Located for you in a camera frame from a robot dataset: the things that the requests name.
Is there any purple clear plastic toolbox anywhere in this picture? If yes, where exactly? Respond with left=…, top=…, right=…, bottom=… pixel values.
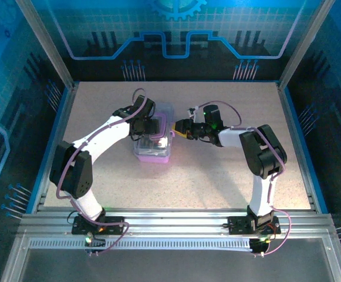
left=133, top=101, right=176, bottom=164

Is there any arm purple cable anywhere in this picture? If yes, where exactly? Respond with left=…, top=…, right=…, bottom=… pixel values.
left=55, top=87, right=148, bottom=257
left=193, top=100, right=292, bottom=258

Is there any aluminium framed dark panel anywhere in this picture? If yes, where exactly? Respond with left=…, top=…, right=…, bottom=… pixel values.
left=0, top=229, right=341, bottom=282

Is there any table side rail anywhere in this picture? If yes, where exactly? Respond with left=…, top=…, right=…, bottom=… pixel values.
left=26, top=82, right=80, bottom=214
left=275, top=82, right=329, bottom=214

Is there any slotted grey cable duct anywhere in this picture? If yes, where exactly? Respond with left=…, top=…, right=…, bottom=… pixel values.
left=28, top=238, right=252, bottom=251

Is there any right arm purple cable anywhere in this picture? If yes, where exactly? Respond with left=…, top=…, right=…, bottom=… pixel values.
left=193, top=100, right=292, bottom=258

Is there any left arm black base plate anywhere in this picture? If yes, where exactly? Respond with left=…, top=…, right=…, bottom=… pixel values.
left=71, top=216, right=126, bottom=236

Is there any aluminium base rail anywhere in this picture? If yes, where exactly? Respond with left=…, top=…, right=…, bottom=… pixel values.
left=17, top=207, right=335, bottom=236

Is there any aluminium post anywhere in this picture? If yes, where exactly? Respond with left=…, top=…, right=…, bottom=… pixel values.
left=15, top=0, right=77, bottom=89
left=278, top=0, right=337, bottom=89

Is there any blue printed back panel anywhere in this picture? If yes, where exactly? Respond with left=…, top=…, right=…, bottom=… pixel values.
left=31, top=0, right=325, bottom=82

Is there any blue printed left side panel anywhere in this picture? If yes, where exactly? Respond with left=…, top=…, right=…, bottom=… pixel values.
left=0, top=0, right=71, bottom=218

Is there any blue printed panel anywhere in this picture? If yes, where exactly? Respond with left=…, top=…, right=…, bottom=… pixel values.
left=31, top=0, right=325, bottom=82
left=0, top=0, right=71, bottom=218
left=287, top=0, right=341, bottom=265

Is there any right table side rail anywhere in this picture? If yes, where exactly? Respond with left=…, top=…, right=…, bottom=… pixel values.
left=275, top=82, right=329, bottom=214

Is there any left table side rail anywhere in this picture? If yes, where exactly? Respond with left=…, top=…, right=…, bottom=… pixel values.
left=26, top=82, right=80, bottom=214

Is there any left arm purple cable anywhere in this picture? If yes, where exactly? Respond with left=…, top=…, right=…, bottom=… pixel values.
left=55, top=87, right=148, bottom=257

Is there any right aluminium post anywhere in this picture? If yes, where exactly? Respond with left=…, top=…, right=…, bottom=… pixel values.
left=278, top=0, right=337, bottom=89

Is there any left aluminium post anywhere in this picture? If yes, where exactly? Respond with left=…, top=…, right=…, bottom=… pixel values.
left=15, top=0, right=77, bottom=89

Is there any blue printed right side panel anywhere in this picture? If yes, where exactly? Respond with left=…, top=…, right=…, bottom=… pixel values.
left=287, top=0, right=341, bottom=265

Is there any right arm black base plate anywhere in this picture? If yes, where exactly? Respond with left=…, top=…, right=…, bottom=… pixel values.
left=227, top=216, right=282, bottom=235

